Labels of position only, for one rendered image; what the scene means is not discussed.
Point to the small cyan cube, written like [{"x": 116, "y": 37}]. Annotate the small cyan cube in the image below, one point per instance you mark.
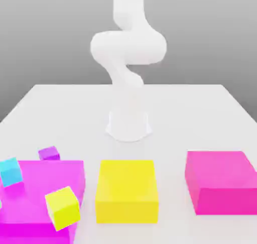
[{"x": 10, "y": 172}]

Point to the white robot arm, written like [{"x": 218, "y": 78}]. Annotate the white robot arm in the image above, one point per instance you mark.
[{"x": 128, "y": 47}]

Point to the large pink box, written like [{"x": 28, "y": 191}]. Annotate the large pink box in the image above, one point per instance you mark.
[{"x": 220, "y": 179}]

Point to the large yellow box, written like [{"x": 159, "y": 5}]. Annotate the large yellow box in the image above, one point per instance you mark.
[{"x": 126, "y": 187}]

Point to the large magenta box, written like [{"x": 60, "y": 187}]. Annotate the large magenta box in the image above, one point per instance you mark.
[{"x": 36, "y": 203}]

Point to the small purple cube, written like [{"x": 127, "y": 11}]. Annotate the small purple cube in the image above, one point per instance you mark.
[{"x": 48, "y": 153}]

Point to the small yellow cube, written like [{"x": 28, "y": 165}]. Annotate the small yellow cube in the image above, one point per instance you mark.
[{"x": 63, "y": 207}]

